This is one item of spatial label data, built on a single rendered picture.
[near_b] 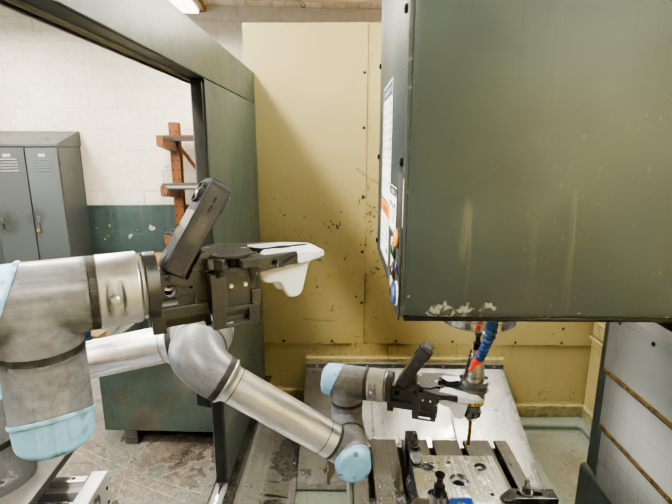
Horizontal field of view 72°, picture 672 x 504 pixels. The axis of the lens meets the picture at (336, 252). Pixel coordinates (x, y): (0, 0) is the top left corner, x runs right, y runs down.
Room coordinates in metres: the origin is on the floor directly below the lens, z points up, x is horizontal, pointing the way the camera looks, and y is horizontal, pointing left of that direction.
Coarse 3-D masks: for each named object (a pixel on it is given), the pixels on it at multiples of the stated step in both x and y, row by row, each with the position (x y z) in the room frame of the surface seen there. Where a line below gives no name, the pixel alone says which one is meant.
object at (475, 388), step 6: (462, 372) 0.93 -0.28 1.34; (462, 378) 0.91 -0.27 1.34; (486, 378) 0.92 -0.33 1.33; (462, 384) 0.92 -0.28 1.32; (468, 384) 0.89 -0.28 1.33; (474, 384) 0.88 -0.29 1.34; (480, 384) 0.88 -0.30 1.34; (486, 384) 0.89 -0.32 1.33; (462, 390) 0.90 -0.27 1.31; (468, 390) 0.89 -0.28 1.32; (474, 390) 0.89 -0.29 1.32; (480, 390) 0.89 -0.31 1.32; (486, 390) 0.89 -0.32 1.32
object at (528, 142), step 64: (384, 0) 0.97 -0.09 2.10; (448, 0) 0.59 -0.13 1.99; (512, 0) 0.59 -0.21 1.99; (576, 0) 0.59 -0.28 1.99; (640, 0) 0.59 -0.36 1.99; (384, 64) 0.94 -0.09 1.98; (448, 64) 0.59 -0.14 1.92; (512, 64) 0.59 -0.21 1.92; (576, 64) 0.59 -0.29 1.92; (640, 64) 0.59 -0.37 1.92; (448, 128) 0.59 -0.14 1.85; (512, 128) 0.59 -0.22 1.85; (576, 128) 0.59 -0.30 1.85; (640, 128) 0.59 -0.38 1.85; (448, 192) 0.59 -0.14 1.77; (512, 192) 0.59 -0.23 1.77; (576, 192) 0.59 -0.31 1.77; (640, 192) 0.59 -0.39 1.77; (448, 256) 0.59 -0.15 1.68; (512, 256) 0.59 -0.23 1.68; (576, 256) 0.59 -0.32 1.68; (640, 256) 0.59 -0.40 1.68; (448, 320) 0.59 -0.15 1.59; (512, 320) 0.59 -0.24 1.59; (576, 320) 0.59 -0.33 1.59; (640, 320) 0.59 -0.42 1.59
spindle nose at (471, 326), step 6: (450, 324) 0.87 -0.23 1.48; (456, 324) 0.86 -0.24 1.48; (462, 324) 0.85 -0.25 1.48; (468, 324) 0.85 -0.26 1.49; (474, 324) 0.84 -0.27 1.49; (480, 324) 0.84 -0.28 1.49; (498, 324) 0.84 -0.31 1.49; (504, 324) 0.84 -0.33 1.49; (510, 324) 0.85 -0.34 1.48; (468, 330) 0.85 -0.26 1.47; (474, 330) 0.84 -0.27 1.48; (480, 330) 0.84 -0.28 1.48; (498, 330) 0.84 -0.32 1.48; (504, 330) 0.84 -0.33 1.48
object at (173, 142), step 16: (176, 128) 5.05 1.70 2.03; (160, 144) 4.53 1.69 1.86; (176, 144) 5.02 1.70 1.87; (176, 160) 5.05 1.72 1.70; (192, 160) 5.18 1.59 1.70; (176, 176) 5.04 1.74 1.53; (160, 192) 4.52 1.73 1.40; (176, 192) 4.88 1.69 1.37; (176, 208) 5.04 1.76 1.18; (176, 224) 5.04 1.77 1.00
